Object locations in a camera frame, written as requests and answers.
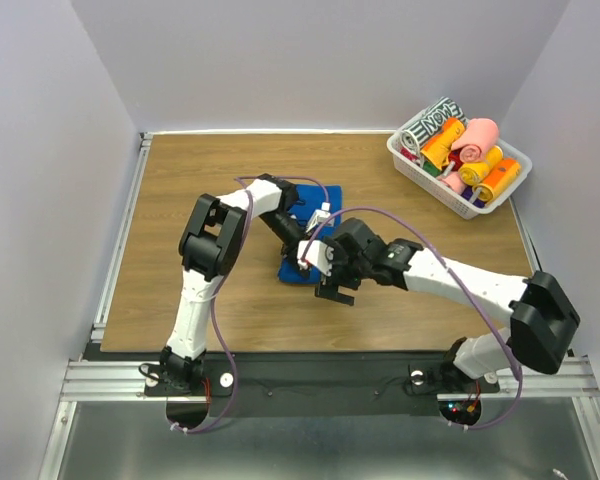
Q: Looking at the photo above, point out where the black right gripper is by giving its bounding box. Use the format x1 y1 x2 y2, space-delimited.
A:
314 235 370 305

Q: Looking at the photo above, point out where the blue towel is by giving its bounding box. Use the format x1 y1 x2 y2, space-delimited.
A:
278 184 343 285

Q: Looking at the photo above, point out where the pink towel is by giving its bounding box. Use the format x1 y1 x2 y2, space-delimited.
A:
438 171 468 195
451 118 499 163

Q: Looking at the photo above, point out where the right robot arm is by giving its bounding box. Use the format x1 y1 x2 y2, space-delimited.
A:
297 218 580 390

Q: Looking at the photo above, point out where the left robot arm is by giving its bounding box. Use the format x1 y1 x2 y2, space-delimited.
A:
159 174 307 394

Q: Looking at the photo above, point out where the green rolled towel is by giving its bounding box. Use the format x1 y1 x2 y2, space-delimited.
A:
423 161 442 178

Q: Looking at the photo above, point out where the black white striped towel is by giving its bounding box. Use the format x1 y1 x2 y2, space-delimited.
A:
399 96 466 153

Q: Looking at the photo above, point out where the white plastic basket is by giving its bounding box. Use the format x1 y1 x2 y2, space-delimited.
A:
387 123 532 220

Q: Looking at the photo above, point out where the pink rolled towel in basket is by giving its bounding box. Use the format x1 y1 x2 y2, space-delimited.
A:
438 171 468 195

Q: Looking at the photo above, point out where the orange rolled towel purple spot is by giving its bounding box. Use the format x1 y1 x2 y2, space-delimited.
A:
473 157 522 204

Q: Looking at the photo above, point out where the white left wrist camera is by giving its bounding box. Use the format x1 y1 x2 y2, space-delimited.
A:
305 202 335 233

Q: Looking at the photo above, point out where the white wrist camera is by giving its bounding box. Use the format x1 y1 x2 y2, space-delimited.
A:
305 202 335 233
297 240 335 277

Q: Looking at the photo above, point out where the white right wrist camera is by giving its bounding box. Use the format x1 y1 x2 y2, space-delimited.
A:
297 240 335 277

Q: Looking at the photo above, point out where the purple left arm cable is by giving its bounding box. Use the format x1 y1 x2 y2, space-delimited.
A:
172 175 334 435

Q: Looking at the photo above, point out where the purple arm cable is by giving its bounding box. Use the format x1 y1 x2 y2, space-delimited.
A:
172 175 334 435
303 207 524 431

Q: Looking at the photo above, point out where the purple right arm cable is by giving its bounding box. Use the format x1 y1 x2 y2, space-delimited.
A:
303 207 524 431

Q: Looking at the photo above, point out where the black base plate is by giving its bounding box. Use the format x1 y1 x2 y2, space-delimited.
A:
82 352 501 421

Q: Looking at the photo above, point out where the aluminium frame rail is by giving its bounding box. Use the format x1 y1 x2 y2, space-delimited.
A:
61 352 600 402

